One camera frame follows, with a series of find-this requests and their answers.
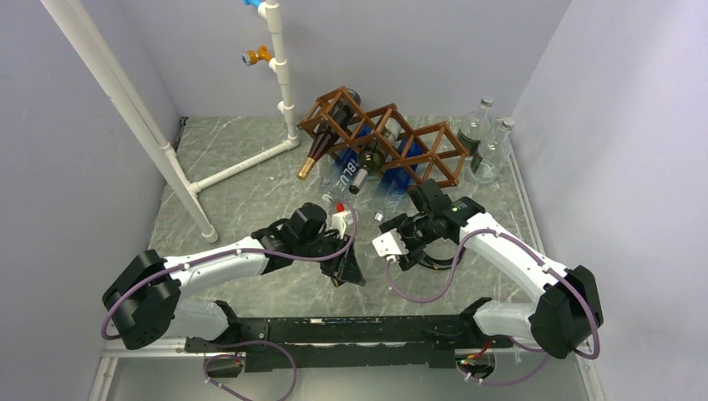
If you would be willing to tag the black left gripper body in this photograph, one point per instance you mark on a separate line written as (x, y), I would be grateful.
(332, 243)

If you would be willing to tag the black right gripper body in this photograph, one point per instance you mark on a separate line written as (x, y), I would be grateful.
(415, 236)

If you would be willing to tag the clear white labelled bottle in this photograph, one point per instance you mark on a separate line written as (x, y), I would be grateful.
(493, 152)

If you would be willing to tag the round clear glass bottle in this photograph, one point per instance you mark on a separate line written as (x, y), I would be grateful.
(476, 126)

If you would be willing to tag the dark red wine bottle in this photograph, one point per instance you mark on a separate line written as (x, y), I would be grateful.
(325, 136)

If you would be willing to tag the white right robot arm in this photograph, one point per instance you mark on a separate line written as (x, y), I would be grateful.
(564, 309)

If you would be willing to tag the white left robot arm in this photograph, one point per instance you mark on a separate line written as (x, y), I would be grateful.
(149, 299)

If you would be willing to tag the blue labelled clear bottle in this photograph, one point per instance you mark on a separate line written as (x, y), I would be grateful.
(338, 176)

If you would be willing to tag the green wine bottle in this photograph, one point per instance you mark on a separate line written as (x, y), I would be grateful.
(370, 160)

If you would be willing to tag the brown wooden wine rack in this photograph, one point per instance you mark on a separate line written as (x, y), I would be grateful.
(431, 152)

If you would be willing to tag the orange pipe fitting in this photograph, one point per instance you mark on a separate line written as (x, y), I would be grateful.
(254, 56)

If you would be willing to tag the blue pipe fitting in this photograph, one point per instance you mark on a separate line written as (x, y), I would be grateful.
(253, 3)

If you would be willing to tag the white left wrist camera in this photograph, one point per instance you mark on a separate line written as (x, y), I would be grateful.
(341, 219)

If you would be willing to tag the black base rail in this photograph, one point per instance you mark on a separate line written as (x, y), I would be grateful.
(435, 341)

